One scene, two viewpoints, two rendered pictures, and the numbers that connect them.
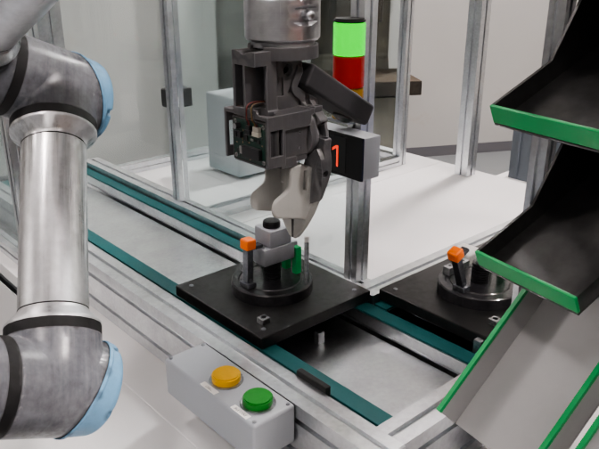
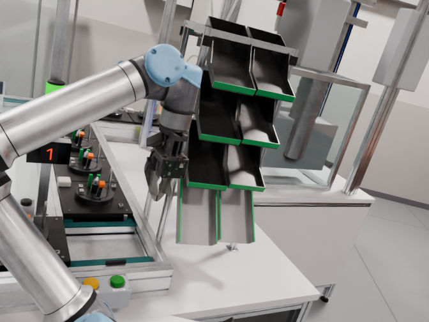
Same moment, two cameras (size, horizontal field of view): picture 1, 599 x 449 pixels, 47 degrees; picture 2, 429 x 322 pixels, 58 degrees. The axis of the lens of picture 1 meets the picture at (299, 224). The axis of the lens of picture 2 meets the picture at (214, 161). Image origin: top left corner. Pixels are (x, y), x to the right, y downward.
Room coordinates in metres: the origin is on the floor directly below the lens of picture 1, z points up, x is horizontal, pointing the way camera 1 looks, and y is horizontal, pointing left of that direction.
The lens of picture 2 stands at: (0.42, 0.89, 1.70)
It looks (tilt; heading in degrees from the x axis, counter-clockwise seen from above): 20 degrees down; 281
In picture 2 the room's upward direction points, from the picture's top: 15 degrees clockwise
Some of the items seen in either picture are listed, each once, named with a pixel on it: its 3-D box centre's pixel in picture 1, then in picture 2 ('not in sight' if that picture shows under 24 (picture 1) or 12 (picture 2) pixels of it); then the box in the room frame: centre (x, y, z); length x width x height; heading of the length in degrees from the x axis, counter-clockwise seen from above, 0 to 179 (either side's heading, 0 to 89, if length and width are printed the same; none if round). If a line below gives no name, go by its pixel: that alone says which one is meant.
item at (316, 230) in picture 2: not in sight; (261, 228); (0.46, -1.59, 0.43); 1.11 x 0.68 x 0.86; 42
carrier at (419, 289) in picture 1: (480, 268); (96, 186); (1.06, -0.31, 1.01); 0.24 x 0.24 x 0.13; 42
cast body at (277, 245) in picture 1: (276, 238); (25, 209); (1.08, 0.04, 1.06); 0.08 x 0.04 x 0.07; 129
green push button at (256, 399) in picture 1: (258, 402); (117, 282); (0.76, 0.05, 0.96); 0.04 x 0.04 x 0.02
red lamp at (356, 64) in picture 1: (348, 70); not in sight; (1.11, -0.08, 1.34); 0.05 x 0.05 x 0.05
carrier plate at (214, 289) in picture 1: (272, 292); (22, 240); (1.08, 0.05, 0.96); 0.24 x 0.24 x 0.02; 42
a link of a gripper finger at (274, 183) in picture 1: (273, 198); (155, 188); (0.72, 0.03, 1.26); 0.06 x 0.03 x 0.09; 132
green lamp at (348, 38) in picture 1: (348, 38); (55, 91); (1.11, -0.08, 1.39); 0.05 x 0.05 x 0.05
